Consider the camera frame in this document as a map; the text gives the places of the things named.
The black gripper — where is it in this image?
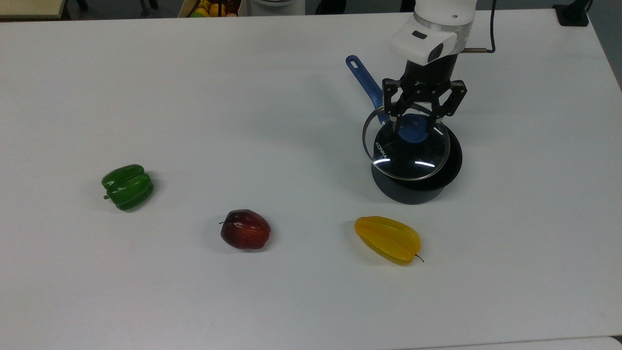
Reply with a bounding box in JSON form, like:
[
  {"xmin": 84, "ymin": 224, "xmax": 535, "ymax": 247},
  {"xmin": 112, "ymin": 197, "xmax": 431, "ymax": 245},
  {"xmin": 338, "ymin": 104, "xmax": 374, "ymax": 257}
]
[{"xmin": 381, "ymin": 52, "xmax": 468, "ymax": 133}]

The glass lid with blue knob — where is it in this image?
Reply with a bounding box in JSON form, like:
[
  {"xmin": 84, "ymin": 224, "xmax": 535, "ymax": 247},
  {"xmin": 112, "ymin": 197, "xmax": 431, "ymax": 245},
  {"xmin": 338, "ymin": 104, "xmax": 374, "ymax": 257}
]
[{"xmin": 362, "ymin": 104, "xmax": 451, "ymax": 182}]

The yellow plastic starfruit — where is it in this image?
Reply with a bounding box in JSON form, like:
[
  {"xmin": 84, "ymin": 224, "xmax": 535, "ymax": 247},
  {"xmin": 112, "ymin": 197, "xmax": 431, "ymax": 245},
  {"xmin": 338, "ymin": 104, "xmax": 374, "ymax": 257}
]
[{"xmin": 354, "ymin": 215, "xmax": 425, "ymax": 266}]

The white round base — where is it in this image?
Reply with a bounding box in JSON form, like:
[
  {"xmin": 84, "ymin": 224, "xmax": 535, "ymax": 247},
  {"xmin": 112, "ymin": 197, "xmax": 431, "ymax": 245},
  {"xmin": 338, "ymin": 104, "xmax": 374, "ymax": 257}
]
[{"xmin": 249, "ymin": 0, "xmax": 306, "ymax": 16}]

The red plastic apple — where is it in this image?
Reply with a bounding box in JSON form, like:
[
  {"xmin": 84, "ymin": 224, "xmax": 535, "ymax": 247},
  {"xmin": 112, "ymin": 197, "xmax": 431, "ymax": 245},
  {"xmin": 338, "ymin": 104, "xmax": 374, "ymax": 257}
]
[{"xmin": 219, "ymin": 209, "xmax": 272, "ymax": 251}]

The cardboard box of toy fruit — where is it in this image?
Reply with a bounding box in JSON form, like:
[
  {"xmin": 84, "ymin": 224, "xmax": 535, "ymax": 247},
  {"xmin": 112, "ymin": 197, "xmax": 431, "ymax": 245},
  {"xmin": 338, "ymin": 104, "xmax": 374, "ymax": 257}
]
[{"xmin": 177, "ymin": 0, "xmax": 244, "ymax": 18}]

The green plastic bell pepper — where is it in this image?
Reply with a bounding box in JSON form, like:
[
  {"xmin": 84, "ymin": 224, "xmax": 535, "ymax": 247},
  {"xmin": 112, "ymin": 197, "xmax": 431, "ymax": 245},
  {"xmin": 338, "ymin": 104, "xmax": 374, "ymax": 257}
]
[{"xmin": 101, "ymin": 164, "xmax": 155, "ymax": 212}]

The wooden table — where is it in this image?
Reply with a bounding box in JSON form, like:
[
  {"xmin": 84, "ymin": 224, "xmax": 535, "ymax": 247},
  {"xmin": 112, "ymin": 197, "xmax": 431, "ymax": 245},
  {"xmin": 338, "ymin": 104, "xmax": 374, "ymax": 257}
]
[{"xmin": 0, "ymin": 0, "xmax": 68, "ymax": 20}]

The black pot with blue handle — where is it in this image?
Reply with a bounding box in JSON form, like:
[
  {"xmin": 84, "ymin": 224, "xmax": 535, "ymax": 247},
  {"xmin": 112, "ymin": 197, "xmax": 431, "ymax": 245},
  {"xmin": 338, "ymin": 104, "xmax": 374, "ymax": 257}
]
[{"xmin": 345, "ymin": 54, "xmax": 464, "ymax": 206}]

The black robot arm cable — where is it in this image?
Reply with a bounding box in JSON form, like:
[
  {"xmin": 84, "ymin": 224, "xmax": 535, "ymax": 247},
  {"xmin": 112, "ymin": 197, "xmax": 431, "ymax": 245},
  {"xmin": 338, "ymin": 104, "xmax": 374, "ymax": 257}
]
[{"xmin": 461, "ymin": 0, "xmax": 497, "ymax": 54}]

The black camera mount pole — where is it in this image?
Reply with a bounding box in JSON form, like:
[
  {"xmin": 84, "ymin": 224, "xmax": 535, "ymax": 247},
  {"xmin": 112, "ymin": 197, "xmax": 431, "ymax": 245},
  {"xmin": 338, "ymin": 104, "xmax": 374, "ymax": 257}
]
[{"xmin": 553, "ymin": 0, "xmax": 594, "ymax": 27}]

